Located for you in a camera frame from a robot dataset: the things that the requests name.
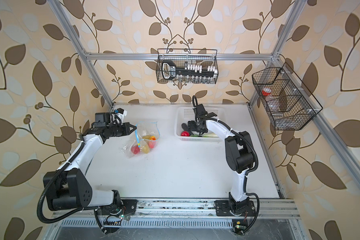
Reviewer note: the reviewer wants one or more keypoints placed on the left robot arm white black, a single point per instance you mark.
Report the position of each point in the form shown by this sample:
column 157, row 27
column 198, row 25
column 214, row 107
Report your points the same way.
column 67, row 190

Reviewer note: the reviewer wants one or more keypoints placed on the black wire basket back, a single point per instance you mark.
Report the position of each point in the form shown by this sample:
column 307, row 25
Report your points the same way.
column 204, row 57

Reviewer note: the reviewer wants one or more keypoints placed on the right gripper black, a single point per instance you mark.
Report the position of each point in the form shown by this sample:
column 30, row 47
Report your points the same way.
column 191, row 128

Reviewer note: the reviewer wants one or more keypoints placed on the red capped clear bottle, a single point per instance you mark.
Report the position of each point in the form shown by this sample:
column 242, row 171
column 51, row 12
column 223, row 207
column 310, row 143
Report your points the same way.
column 268, row 95

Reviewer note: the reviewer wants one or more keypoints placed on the black wire basket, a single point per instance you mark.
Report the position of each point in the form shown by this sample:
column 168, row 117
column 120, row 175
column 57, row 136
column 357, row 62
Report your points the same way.
column 295, row 105
column 204, row 57

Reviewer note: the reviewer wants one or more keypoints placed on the red toy apple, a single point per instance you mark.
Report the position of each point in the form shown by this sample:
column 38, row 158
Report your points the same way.
column 135, row 150

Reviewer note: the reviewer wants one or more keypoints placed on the black tool with handle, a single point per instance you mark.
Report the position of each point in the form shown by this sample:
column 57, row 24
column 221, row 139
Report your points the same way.
column 171, row 71

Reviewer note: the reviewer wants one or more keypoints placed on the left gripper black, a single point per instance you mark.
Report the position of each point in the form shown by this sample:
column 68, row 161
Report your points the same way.
column 125, row 131

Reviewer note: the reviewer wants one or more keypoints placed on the white toy radish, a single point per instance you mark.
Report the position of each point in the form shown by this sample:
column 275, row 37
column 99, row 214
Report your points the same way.
column 210, row 135

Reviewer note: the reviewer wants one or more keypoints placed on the black wire basket right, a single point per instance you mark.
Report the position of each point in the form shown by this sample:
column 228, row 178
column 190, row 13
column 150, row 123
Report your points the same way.
column 295, row 105

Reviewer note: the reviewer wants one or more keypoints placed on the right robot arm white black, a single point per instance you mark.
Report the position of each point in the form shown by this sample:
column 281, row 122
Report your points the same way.
column 241, row 157

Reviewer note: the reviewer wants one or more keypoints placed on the clear zip top bag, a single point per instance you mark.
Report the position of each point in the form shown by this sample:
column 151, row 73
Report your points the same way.
column 143, row 128

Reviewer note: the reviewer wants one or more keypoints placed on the dark toy eggplant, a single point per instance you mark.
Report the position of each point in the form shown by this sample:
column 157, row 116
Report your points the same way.
column 185, row 127

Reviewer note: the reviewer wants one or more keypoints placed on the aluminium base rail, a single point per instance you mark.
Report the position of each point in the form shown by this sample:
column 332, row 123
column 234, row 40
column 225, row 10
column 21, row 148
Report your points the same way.
column 187, row 213

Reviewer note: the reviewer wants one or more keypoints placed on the red toy tomato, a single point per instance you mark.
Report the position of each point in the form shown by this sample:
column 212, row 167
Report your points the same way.
column 185, row 134

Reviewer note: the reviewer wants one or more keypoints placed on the red yellow toy mango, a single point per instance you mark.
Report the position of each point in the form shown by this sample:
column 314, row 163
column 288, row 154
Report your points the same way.
column 152, row 142

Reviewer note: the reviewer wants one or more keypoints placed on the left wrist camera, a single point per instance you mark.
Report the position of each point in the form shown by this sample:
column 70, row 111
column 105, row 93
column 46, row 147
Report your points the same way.
column 115, row 117

